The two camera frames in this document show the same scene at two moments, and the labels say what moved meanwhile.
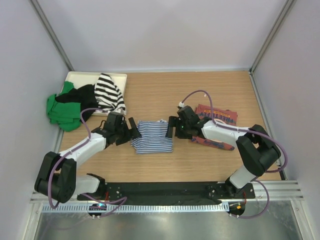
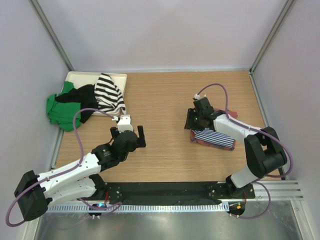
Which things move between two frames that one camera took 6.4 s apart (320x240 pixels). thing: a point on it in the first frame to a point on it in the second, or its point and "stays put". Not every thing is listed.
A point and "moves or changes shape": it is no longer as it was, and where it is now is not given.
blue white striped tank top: [153, 138] moves or changes shape
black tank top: [85, 95] stays put
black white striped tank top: [108, 97] stays put
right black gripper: [174, 121] to [190, 123]
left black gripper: [130, 133] to [140, 142]
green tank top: [67, 115] stays put
